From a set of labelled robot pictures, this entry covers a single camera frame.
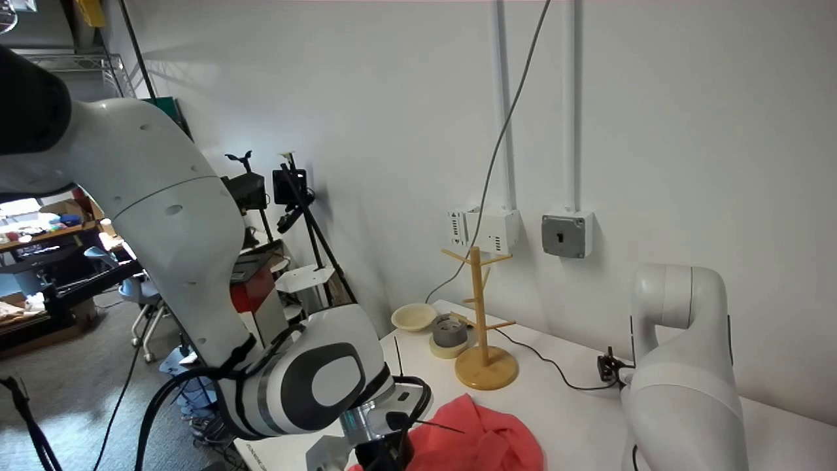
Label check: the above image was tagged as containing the black camera tripod rig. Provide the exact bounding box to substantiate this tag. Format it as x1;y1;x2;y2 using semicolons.
221;147;361;310

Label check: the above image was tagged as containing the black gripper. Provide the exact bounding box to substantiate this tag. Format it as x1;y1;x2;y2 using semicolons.
350;427;418;471

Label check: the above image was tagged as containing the white wall conduit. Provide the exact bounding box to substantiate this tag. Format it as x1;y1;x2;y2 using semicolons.
566;0;586;218
494;0;520;211

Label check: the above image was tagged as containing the coral pink printed t-shirt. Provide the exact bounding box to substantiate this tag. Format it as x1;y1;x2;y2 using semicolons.
349;392;546;471

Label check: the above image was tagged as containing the wooden mug tree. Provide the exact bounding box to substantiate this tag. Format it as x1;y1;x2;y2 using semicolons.
440;246;520;392

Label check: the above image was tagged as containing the cream shallow bowl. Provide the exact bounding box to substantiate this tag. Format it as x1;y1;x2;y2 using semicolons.
388;300;440;336

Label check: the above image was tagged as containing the black camera on stand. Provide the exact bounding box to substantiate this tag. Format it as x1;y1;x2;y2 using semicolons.
599;346;633;389

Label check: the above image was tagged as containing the white articulated camera stand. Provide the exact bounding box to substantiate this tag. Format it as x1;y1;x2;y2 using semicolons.
622;261;754;471

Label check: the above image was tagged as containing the white wall socket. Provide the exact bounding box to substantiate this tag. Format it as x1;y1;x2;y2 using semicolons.
448;208;484;255

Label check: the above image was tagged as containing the thin black camera cable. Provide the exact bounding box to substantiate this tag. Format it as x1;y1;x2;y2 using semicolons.
494;327;613;392

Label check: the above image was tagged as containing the long gray cable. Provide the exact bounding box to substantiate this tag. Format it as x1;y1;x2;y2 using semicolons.
425;0;556;307

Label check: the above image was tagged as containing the gray junction box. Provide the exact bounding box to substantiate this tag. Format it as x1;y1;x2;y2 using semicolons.
540;209;596;261

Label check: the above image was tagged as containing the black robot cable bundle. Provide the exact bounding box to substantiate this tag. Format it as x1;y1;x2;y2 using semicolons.
129;336;265;471

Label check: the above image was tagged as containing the white wall box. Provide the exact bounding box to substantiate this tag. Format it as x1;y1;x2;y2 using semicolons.
480;208;524;257

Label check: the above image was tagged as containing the green crate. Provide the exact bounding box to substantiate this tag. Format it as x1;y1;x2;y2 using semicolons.
141;95;193;140

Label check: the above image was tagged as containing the wooden background desk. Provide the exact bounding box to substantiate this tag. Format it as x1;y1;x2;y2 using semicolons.
0;193;108;337

